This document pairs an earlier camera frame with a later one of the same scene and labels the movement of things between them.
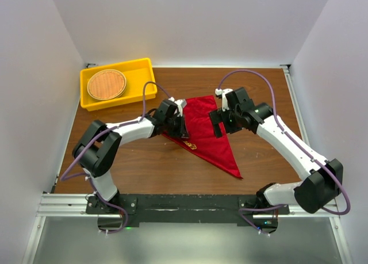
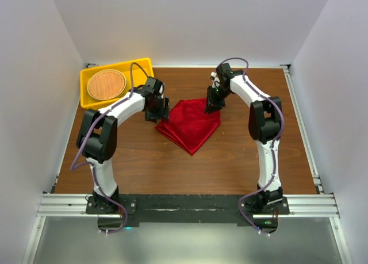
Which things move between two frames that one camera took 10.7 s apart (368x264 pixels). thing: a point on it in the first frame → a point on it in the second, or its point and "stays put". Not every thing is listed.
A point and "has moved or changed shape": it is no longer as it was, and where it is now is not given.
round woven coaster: [106, 84] stays put
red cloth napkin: [196, 112] has moved or changed shape
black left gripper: [181, 130] → [163, 113]
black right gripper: [219, 116] → [211, 103]
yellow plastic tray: [116, 84] stays put
